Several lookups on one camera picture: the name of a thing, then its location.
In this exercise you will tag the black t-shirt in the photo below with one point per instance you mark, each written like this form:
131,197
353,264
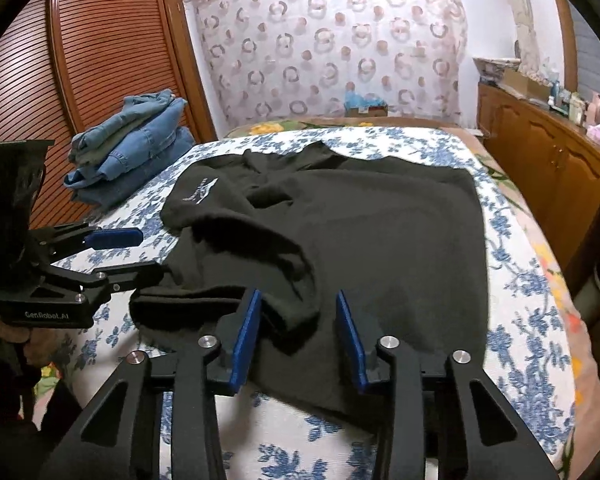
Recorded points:
355,220

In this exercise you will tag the dark blue folded jeans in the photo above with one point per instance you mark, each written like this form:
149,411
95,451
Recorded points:
145,180

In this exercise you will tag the grey-green folded pants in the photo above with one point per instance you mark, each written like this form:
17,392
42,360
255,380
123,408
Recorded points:
92,152

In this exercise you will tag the flat patterned box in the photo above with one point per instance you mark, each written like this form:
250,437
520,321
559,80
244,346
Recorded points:
495,66

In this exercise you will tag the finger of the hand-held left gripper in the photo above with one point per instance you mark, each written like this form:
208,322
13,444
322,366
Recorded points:
125,277
115,238

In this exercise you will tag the group of small bottles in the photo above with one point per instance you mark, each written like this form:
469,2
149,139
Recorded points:
567,100

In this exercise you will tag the open cardboard box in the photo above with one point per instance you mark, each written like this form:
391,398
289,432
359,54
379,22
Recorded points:
525,85

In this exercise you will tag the wooden window frame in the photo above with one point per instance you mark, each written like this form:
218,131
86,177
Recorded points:
565,35

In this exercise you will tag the teal folded jeans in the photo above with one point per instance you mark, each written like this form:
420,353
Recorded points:
135,110

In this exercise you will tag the wooden slatted wardrobe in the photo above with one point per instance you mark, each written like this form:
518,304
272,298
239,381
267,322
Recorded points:
105,35

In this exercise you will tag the cream lace curtain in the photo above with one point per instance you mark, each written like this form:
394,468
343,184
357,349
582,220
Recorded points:
522,15

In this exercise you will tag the pink bottle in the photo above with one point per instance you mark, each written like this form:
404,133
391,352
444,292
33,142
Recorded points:
596,107

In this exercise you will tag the wooden dresser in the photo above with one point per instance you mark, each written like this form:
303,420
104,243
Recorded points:
545,160

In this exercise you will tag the circle patterned sheer curtain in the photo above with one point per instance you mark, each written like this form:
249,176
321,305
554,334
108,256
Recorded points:
305,35

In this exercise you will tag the person's left hand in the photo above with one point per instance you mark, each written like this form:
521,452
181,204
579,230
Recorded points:
5,337

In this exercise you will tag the grey window shutter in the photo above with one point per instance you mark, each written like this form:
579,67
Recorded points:
597,60

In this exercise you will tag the cardboard box with blue contents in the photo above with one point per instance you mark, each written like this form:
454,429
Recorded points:
365,105

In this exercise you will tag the blue denim folded jeans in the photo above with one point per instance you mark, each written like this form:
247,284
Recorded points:
150,145

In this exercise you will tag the blue floral white bedspread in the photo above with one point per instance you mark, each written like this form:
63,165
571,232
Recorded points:
520,310

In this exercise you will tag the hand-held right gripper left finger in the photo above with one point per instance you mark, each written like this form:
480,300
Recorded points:
244,342

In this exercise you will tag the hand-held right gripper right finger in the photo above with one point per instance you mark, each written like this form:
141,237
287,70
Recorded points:
352,345

